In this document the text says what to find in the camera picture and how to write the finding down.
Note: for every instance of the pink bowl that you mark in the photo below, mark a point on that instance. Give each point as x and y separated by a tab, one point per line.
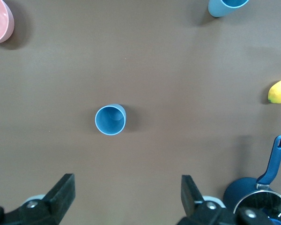
0	21

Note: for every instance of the yellow lemon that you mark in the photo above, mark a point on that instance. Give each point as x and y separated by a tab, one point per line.
279	92

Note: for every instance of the dark blue saucepan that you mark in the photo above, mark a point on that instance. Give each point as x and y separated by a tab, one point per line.
271	164

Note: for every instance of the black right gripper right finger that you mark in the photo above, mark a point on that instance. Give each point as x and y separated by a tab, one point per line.
192	201

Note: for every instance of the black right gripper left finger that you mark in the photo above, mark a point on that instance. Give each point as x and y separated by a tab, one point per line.
59	199

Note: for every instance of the blue cup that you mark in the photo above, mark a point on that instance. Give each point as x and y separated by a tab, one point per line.
110	122
215	9

